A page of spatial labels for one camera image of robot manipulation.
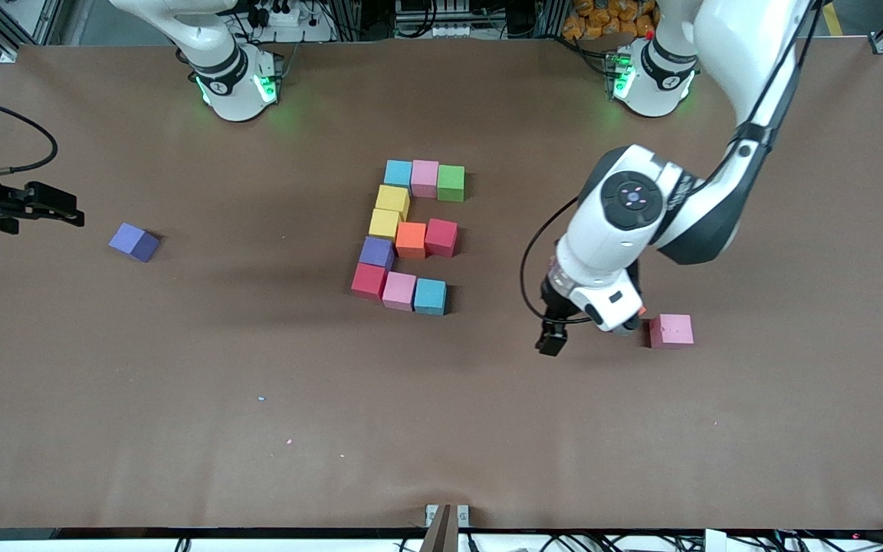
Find red foam cube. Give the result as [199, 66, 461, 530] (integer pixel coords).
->
[425, 218, 459, 258]
[350, 262, 389, 301]

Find pink foam cube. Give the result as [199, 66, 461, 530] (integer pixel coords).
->
[411, 159, 441, 200]
[648, 313, 695, 350]
[382, 271, 418, 312]

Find green foam cube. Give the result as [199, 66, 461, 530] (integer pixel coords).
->
[437, 164, 467, 203]

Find purple foam cube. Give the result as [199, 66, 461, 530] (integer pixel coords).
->
[358, 236, 397, 270]
[108, 222, 161, 264]

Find yellow foam cube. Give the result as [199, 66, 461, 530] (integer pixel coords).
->
[368, 208, 402, 245]
[376, 184, 412, 221]

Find orange mesh bag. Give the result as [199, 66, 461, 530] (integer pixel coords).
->
[562, 0, 661, 41]

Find white power strip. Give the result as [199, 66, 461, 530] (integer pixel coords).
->
[245, 0, 313, 28]

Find white electronic device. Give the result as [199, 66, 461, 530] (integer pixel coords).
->
[394, 0, 474, 39]

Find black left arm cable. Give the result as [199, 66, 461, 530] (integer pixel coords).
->
[519, 0, 826, 324]

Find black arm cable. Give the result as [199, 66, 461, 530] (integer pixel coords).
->
[519, 0, 826, 324]
[0, 93, 60, 182]

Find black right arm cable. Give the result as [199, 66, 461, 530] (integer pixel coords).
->
[0, 93, 60, 182]

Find grey metal bracket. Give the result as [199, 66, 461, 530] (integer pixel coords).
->
[425, 504, 471, 552]

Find aluminium frame post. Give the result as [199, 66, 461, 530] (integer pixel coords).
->
[531, 0, 570, 39]
[332, 0, 366, 41]

